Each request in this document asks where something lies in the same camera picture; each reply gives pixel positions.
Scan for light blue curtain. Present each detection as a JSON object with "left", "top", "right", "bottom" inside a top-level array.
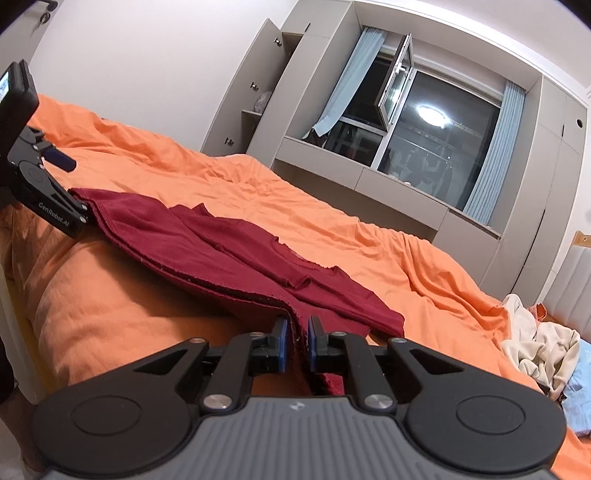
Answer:
[
  {"left": 302, "top": 27, "right": 386, "bottom": 139},
  {"left": 462, "top": 80, "right": 527, "bottom": 217}
]

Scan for grey padded wooden headboard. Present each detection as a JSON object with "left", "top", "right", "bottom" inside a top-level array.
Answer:
[{"left": 542, "top": 231, "right": 591, "bottom": 342}]

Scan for cream crumpled clothes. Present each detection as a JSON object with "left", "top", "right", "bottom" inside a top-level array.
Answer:
[{"left": 501, "top": 293, "right": 581, "bottom": 400}]

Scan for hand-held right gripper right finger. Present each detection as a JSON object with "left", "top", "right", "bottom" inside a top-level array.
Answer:
[{"left": 307, "top": 316, "right": 467, "bottom": 412}]

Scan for light blue cloth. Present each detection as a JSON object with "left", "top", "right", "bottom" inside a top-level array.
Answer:
[{"left": 561, "top": 339, "right": 591, "bottom": 435}]

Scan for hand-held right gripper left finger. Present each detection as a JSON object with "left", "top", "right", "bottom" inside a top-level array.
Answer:
[{"left": 133, "top": 318, "right": 291, "bottom": 412}]

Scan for dark red long-sleeved shirt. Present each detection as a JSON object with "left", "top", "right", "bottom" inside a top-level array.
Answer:
[{"left": 69, "top": 187, "right": 406, "bottom": 398}]

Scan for large window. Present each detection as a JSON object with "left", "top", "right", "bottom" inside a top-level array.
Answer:
[{"left": 302, "top": 44, "right": 509, "bottom": 213}]

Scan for grey built-in wardrobe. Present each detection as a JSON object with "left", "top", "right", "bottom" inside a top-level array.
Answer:
[{"left": 201, "top": 0, "right": 591, "bottom": 291}]

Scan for open window sash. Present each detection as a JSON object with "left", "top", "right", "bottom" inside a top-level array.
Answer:
[{"left": 378, "top": 33, "right": 414, "bottom": 123}]

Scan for orange blanket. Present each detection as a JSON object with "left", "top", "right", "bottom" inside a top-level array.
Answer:
[{"left": 0, "top": 95, "right": 591, "bottom": 480}]

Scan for grey open wardrobe door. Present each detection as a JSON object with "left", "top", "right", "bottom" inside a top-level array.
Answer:
[{"left": 201, "top": 18, "right": 283, "bottom": 158}]

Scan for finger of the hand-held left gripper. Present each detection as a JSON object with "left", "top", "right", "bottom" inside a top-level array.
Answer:
[
  {"left": 28, "top": 128, "right": 77, "bottom": 172},
  {"left": 45, "top": 176, "right": 92, "bottom": 219}
]

